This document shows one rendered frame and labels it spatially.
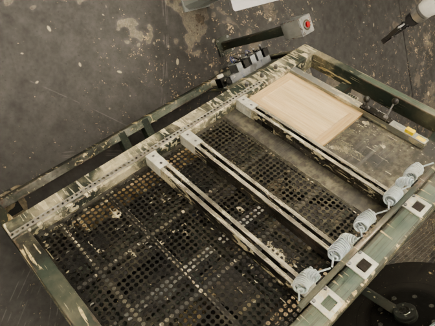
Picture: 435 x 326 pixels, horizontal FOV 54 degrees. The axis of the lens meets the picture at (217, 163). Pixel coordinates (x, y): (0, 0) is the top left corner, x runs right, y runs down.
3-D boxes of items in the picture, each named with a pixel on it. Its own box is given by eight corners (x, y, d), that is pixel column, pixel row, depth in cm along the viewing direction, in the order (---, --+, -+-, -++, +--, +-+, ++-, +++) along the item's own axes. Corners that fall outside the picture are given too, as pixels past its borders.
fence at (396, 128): (294, 71, 283) (294, 66, 280) (426, 145, 236) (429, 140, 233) (289, 74, 281) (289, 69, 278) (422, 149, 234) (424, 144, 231)
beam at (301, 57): (302, 56, 305) (305, 43, 297) (316, 63, 299) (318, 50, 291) (9, 237, 204) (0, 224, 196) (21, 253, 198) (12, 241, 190)
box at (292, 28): (290, 18, 295) (309, 12, 280) (295, 34, 299) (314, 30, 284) (278, 24, 289) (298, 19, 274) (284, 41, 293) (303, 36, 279)
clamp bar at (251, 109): (245, 103, 261) (246, 70, 244) (424, 218, 202) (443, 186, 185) (233, 110, 257) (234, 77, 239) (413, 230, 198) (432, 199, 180)
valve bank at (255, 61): (251, 43, 300) (274, 37, 280) (258, 62, 305) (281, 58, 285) (198, 72, 277) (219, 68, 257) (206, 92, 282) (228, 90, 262)
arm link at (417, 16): (434, 15, 223) (424, 22, 228) (424, 1, 224) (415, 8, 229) (424, 19, 219) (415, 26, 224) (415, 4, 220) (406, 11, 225)
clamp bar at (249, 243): (158, 157, 231) (153, 124, 213) (340, 312, 172) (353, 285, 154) (144, 167, 226) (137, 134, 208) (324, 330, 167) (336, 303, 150)
